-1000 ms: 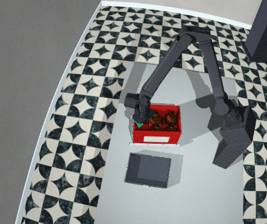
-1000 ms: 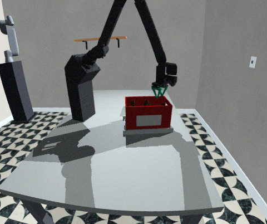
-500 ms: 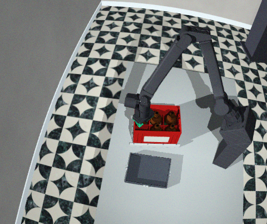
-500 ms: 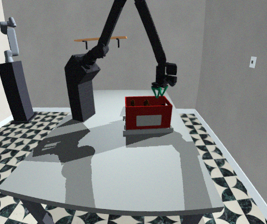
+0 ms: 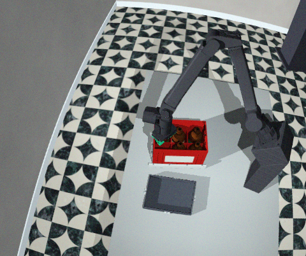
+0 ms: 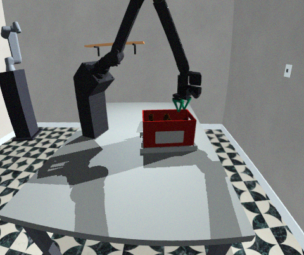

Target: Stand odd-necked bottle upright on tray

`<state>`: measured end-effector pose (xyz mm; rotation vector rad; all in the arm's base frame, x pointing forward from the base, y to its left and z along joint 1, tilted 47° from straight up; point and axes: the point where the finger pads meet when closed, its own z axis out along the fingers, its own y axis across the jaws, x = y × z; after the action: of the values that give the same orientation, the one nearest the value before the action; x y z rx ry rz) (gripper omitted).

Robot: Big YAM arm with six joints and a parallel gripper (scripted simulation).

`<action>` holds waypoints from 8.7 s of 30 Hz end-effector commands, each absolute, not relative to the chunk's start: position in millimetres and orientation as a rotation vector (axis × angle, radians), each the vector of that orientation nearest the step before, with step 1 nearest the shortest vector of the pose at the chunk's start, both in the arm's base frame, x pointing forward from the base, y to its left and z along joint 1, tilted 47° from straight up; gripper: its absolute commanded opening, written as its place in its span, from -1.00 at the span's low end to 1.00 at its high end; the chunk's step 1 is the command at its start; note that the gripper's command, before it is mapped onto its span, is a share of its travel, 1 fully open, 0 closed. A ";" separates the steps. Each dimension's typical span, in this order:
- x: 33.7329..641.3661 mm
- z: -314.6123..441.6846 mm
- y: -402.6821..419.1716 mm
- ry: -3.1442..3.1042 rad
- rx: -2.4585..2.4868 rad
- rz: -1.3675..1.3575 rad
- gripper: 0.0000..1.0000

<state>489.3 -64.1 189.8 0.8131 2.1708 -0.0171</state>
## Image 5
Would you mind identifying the red crate with dividers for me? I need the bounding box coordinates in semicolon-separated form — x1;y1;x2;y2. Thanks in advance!
152;120;208;164

